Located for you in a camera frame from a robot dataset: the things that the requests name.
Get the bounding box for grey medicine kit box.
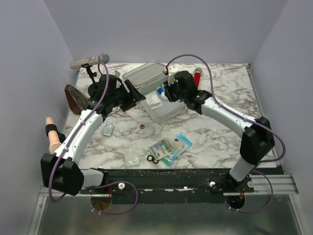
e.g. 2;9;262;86
123;61;186;124

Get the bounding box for clear plastic zip bag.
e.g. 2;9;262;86
124;147;139;167

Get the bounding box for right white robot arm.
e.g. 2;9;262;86
164;70;275;192

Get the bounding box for black scissors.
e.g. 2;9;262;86
146;155;159;164

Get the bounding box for brown metronome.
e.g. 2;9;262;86
64;84;89;115

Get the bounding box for blue cotton swab bag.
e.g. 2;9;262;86
161;133;192;165

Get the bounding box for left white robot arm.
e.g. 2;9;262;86
41;74;145;196

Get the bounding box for black microphone stand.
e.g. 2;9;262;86
82;64;99;98

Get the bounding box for blue white bandage roll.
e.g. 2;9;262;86
156;87;168;100

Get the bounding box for white gauze pad packet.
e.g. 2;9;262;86
146;96;162;110

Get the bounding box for red glitter microphone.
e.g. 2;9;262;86
194;68;202;87

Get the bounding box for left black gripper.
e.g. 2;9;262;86
110;78;146;111

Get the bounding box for pink toy microphone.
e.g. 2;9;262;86
45;117;61;154

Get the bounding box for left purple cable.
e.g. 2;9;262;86
47;62;110;203

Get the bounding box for band-aid box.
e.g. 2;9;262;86
149;138;175;160

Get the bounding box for black mounting base rail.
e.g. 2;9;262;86
80;168;255;205

